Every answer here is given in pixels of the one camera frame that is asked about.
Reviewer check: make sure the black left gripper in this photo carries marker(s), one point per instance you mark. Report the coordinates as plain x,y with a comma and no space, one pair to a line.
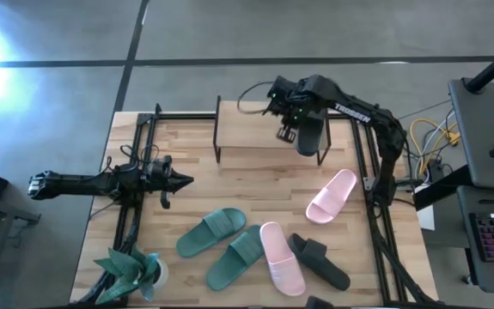
166,180

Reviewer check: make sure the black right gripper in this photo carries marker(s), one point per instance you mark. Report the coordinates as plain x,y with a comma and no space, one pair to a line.
289,101

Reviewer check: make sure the black rubber slide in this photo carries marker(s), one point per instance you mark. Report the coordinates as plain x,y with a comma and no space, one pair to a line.
311,139
319,262

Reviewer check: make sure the wooden shelf with black legs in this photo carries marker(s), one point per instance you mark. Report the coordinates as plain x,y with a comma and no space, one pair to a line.
251,129

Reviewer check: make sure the pink rubber slide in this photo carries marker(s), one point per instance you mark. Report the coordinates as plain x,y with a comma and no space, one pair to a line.
330,197
281,262

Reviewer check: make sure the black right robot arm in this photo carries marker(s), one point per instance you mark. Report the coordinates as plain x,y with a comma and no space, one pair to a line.
358,112

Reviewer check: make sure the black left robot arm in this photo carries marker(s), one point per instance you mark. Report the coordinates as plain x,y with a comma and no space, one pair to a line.
79,182

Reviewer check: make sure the green rubber slide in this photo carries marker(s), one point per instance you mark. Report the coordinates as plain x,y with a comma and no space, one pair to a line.
233,262
203,236

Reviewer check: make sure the green potted plant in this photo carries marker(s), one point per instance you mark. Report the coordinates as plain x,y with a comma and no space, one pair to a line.
126,270

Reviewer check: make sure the white box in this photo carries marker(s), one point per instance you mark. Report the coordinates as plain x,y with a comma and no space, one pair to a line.
426,216

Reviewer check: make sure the black desk beam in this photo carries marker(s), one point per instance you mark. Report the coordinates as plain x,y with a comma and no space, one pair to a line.
440,191

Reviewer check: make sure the large grey desk panel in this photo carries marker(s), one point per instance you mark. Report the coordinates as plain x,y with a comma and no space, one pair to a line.
483,137

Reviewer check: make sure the black aluminium table frame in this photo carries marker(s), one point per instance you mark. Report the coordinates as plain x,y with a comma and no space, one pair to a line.
186,116

